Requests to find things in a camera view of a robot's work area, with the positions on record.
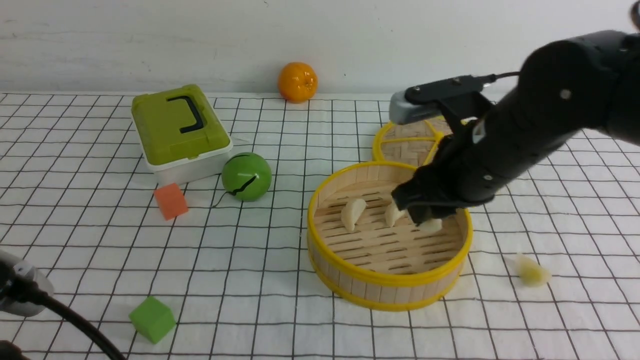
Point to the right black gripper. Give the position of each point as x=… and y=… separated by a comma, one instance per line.
x=504, y=140

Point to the white dumpling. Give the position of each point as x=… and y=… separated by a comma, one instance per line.
x=392, y=214
x=431, y=226
x=352, y=212

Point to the greenish dumpling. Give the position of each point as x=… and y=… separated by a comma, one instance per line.
x=530, y=272

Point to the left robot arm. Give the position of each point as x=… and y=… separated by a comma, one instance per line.
x=20, y=282

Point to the bamboo steamer tray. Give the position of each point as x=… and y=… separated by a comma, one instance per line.
x=391, y=269

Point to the bamboo steamer lid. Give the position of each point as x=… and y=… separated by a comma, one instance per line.
x=414, y=144

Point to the green ball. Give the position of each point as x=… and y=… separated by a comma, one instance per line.
x=247, y=176

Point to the orange fruit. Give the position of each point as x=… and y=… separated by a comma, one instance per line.
x=297, y=82

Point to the white checkered tablecloth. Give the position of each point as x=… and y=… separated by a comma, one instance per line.
x=77, y=202

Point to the orange foam cube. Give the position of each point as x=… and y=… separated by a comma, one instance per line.
x=171, y=201

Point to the green lidded storage box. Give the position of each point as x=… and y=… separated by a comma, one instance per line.
x=181, y=137

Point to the green foam cube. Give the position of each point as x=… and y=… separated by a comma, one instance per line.
x=153, y=319

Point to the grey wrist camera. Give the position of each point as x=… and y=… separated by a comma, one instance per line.
x=455, y=98

